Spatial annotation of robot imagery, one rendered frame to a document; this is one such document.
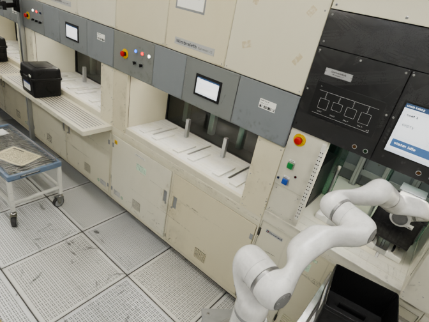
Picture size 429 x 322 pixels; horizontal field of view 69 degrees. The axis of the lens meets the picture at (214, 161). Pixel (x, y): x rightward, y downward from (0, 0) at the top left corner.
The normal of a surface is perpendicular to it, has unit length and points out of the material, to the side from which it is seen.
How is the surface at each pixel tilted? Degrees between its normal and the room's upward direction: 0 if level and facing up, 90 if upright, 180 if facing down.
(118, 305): 0
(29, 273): 0
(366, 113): 90
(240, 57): 90
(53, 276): 0
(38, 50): 90
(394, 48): 90
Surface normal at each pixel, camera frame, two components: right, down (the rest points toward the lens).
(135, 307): 0.18, -0.87
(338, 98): -0.62, 0.26
